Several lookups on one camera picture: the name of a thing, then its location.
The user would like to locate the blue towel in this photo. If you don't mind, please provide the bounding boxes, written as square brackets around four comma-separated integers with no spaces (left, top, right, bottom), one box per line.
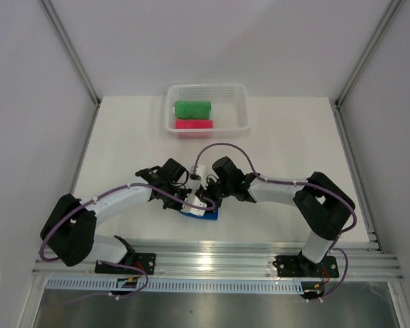
[179,208,219,221]

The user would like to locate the pink towel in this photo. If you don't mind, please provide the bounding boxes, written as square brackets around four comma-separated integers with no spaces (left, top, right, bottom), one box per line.
[175,119,214,130]

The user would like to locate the green towel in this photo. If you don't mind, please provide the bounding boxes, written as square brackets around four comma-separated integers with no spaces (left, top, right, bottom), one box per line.
[174,100,212,120]

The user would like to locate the white plastic basket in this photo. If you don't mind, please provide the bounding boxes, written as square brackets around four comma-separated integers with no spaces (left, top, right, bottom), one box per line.
[164,83,250,139]

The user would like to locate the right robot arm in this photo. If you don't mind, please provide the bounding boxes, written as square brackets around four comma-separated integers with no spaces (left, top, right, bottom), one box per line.
[196,156,355,276]

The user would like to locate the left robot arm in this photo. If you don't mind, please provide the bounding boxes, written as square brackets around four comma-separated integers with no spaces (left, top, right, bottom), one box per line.
[39,159,188,273]

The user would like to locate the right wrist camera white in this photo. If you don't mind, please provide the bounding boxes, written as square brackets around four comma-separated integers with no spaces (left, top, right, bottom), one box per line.
[187,165,207,189]

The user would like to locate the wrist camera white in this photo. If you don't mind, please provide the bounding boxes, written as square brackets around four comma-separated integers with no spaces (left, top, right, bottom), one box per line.
[180,193,207,217]
[187,165,207,189]

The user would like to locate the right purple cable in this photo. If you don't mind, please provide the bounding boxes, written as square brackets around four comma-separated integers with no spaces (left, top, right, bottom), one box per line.
[193,142,358,301]

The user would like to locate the purple cable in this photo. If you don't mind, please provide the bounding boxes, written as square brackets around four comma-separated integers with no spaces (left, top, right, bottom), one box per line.
[193,142,358,301]
[38,183,216,303]

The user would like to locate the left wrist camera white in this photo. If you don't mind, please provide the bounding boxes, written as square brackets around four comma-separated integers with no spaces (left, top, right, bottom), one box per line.
[180,193,207,217]

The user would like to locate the aluminium mounting rail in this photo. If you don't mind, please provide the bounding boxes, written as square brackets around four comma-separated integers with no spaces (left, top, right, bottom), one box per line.
[32,238,404,282]

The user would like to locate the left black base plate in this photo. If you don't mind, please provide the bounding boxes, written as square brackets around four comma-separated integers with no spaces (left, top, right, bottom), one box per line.
[95,253,156,275]

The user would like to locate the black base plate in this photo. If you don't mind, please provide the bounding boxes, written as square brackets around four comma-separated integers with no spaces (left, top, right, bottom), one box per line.
[272,254,339,278]
[95,253,156,275]

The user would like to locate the slotted cable duct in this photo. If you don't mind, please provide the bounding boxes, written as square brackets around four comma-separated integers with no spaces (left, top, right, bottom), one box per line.
[45,276,303,295]

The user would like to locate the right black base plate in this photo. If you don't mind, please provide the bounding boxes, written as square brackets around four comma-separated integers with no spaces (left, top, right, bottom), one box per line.
[272,254,339,278]

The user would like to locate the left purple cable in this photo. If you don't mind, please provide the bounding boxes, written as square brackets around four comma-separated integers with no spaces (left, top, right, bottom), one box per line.
[38,183,216,303]

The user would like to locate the left aluminium frame post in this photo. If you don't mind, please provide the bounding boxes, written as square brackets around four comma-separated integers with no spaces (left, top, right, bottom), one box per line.
[38,0,101,108]

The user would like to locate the aluminium frame post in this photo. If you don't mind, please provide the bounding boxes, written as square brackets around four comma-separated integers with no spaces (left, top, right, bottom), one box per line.
[38,0,101,108]
[334,0,405,110]

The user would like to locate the right aluminium frame post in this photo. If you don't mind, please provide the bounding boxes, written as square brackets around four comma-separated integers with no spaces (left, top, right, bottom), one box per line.
[334,0,405,110]

